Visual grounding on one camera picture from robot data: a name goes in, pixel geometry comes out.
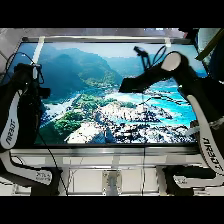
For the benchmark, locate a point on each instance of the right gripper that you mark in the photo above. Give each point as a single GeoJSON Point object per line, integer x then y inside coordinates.
{"type": "Point", "coordinates": [136, 84]}

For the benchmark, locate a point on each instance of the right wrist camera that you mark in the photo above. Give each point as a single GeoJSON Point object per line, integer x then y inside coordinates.
{"type": "Point", "coordinates": [138, 50]}

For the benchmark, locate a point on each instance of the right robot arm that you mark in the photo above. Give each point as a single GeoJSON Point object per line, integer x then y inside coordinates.
{"type": "Point", "coordinates": [203, 100]}

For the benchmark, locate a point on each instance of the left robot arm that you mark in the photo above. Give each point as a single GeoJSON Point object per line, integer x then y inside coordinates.
{"type": "Point", "coordinates": [23, 100]}

